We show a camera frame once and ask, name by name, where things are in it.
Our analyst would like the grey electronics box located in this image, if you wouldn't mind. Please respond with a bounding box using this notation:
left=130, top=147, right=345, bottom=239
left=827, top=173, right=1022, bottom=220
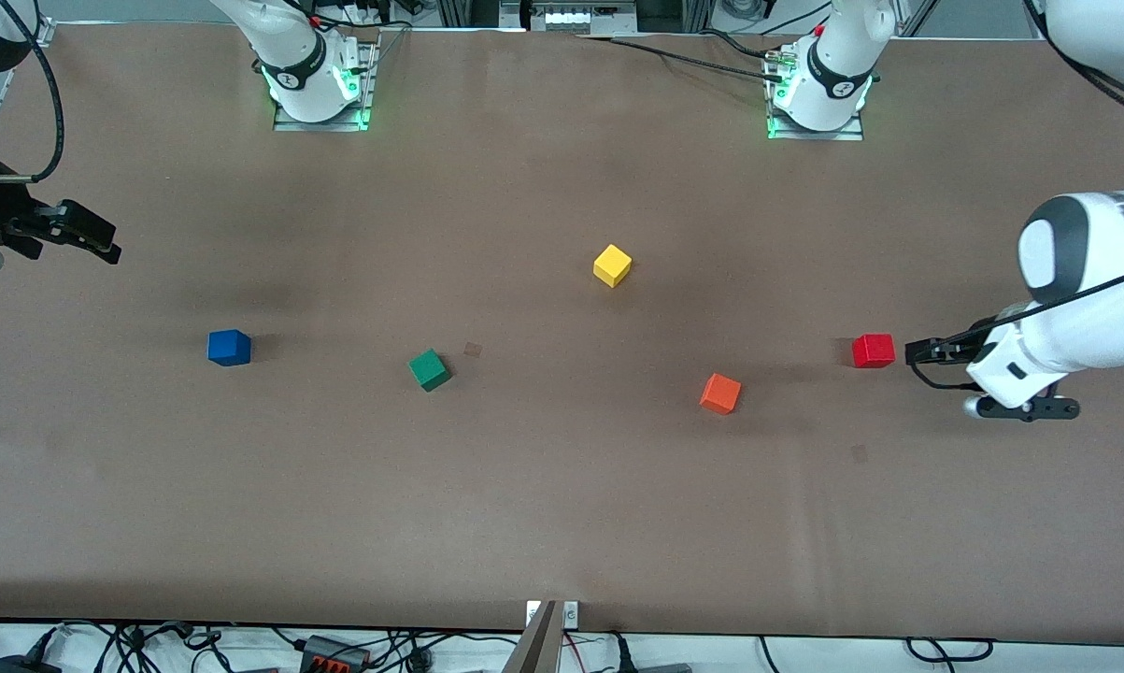
left=529, top=0, right=639, bottom=36

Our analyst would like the black orange power strip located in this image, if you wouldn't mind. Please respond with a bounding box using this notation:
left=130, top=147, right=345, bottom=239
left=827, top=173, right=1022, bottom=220
left=300, top=635, right=372, bottom=673

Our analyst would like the red cube block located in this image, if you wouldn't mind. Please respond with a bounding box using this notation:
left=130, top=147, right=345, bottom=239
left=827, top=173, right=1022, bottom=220
left=851, top=333, right=896, bottom=369

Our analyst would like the orange cube block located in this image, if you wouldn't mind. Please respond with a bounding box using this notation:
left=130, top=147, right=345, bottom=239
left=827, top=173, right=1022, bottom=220
left=699, top=373, right=743, bottom=415

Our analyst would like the green cube block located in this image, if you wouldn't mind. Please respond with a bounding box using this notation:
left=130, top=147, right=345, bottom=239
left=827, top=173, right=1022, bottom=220
left=407, top=349, right=452, bottom=393

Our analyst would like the short black table cable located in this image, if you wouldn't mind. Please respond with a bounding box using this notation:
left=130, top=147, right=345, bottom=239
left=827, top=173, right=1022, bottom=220
left=697, top=28, right=787, bottom=63

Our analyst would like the grey slanted post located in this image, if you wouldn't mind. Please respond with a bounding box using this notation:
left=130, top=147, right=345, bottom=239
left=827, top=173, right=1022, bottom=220
left=501, top=600, right=562, bottom=673

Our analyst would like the long black table cable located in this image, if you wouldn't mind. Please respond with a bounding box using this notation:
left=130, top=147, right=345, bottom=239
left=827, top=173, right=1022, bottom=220
left=608, top=37, right=787, bottom=83

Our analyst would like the blue cube block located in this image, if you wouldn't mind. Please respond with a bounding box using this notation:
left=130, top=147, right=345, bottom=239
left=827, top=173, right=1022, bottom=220
left=207, top=329, right=252, bottom=367

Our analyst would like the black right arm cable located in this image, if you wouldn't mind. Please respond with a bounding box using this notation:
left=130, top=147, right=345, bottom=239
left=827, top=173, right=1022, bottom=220
left=0, top=0, right=65, bottom=184

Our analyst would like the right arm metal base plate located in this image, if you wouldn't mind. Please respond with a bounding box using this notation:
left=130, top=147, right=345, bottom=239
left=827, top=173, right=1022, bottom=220
left=272, top=42, right=376, bottom=133

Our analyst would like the yellow cube block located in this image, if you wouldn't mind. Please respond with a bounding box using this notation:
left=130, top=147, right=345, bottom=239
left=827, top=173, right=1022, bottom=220
left=592, top=244, right=633, bottom=289

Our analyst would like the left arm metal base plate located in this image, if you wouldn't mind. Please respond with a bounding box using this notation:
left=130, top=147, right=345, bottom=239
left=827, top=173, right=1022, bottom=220
left=765, top=56, right=866, bottom=142

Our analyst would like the brown table cover sheet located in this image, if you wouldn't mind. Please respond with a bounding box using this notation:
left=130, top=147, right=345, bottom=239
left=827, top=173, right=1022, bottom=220
left=0, top=23, right=1124, bottom=646

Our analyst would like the black looped floor cable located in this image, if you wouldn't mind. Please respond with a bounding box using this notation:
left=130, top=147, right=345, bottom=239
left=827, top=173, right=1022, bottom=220
left=905, top=637, right=995, bottom=664

